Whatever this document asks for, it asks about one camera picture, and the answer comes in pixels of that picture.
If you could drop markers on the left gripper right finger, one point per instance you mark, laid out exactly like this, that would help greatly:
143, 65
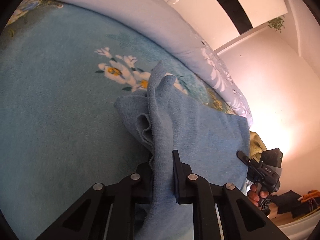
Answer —
220, 212

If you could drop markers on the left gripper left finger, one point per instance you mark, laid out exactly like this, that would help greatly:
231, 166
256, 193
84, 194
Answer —
105, 212

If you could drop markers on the light blue garment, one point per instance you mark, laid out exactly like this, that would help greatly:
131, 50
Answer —
164, 119

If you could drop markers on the dark clothes on floor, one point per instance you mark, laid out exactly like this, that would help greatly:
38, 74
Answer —
297, 205

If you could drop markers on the person's right hand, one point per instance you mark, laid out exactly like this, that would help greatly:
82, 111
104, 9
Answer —
254, 196

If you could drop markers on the olive yellow garment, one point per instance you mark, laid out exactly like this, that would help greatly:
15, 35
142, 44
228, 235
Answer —
257, 147

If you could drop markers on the floral teal bed blanket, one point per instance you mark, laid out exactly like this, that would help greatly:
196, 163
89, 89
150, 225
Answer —
62, 69

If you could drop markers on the white black-striped wardrobe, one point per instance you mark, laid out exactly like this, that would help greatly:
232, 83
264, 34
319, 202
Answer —
221, 21

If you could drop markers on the grey floral quilt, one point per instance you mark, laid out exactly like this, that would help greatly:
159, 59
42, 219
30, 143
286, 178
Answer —
159, 22

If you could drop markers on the green wall plant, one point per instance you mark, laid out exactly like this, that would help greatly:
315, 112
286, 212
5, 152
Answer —
277, 24

